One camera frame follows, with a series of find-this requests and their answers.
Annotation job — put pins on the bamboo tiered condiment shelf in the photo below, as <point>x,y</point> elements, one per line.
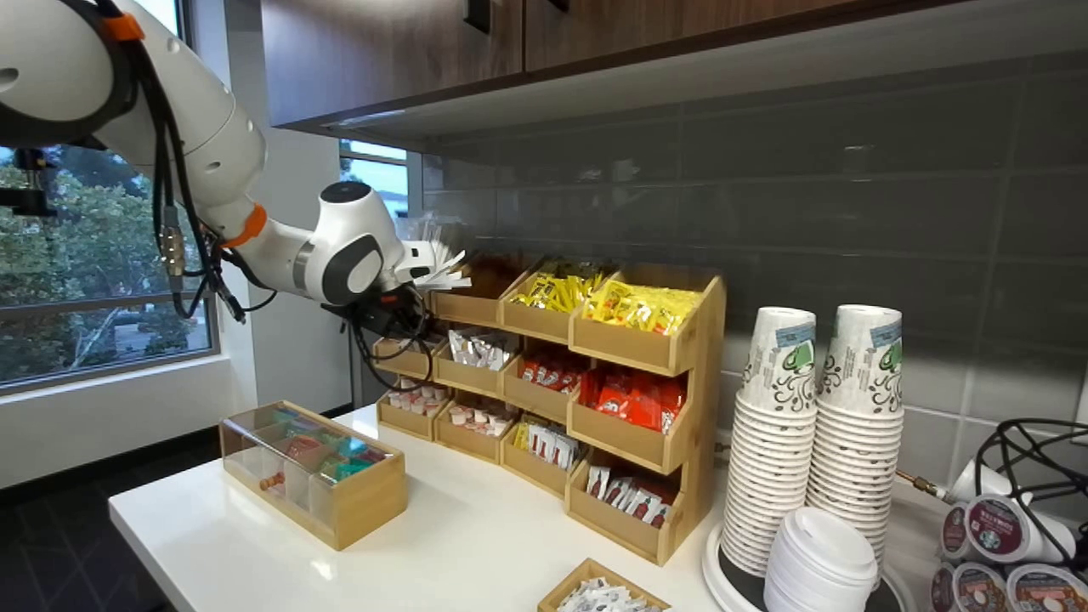
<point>639,487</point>

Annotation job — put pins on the small bamboo sweetener tray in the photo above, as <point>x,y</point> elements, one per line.
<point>591,585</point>

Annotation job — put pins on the red sugar packets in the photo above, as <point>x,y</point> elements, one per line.
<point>606,389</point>

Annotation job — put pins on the wooden upper cabinet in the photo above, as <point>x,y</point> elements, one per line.
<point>418,70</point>

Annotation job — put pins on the right paper cup stack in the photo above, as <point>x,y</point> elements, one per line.
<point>859,421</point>

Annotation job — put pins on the paper cup stack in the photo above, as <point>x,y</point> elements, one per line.
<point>774,438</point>
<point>859,421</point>

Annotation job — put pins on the bamboo tea box clear lid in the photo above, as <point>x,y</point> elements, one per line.
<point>323,478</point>

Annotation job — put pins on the white cup lid stack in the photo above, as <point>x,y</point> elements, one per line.
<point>816,567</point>

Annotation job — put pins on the coffee pod pile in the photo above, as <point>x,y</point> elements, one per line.
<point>1000,555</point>

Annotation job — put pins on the left paper cup stack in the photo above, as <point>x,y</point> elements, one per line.
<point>774,438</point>

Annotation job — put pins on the yellow sweetener packets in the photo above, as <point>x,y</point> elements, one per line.
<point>610,300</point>

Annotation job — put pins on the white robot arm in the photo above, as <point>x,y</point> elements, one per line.
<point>105,72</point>

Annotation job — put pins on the black wire pod basket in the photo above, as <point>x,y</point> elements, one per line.
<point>1043,463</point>

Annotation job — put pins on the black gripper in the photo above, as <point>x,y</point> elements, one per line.
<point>385,316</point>

